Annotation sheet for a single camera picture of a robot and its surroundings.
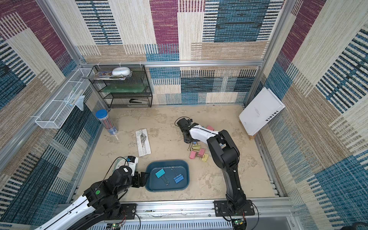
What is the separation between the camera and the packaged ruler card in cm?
96

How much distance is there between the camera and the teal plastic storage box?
0.83 metres

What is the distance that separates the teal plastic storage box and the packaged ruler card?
0.08m
